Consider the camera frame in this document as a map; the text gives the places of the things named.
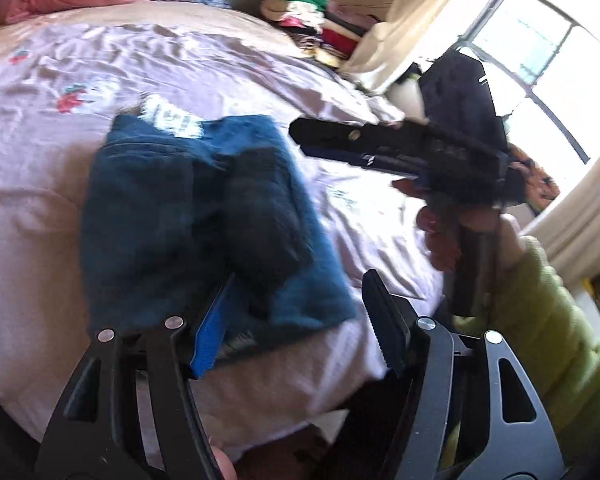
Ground blue denim pants lace trim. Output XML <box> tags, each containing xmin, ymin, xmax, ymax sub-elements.
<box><xmin>80</xmin><ymin>115</ymin><xmax>358</xmax><ymax>361</ymax></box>

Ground right hand red nails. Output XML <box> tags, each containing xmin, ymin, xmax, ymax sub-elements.
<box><xmin>416</xmin><ymin>205</ymin><xmax>543</xmax><ymax>280</ymax></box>

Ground orange patterned cushion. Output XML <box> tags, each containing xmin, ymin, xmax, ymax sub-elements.
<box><xmin>508</xmin><ymin>143</ymin><xmax>560</xmax><ymax>216</ymax></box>

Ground stack of folded clothes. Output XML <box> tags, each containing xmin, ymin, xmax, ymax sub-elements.
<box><xmin>260</xmin><ymin>0</ymin><xmax>380</xmax><ymax>70</ymax></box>

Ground cream curtain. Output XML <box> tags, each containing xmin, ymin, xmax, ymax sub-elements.
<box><xmin>339</xmin><ymin>0</ymin><xmax>512</xmax><ymax>94</ymax></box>

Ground pink printed duvet cover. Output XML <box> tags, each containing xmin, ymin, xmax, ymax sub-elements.
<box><xmin>0</xmin><ymin>25</ymin><xmax>442</xmax><ymax>454</ymax></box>

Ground window with dark frame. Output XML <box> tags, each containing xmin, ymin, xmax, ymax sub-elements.
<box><xmin>454</xmin><ymin>0</ymin><xmax>600</xmax><ymax>166</ymax></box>

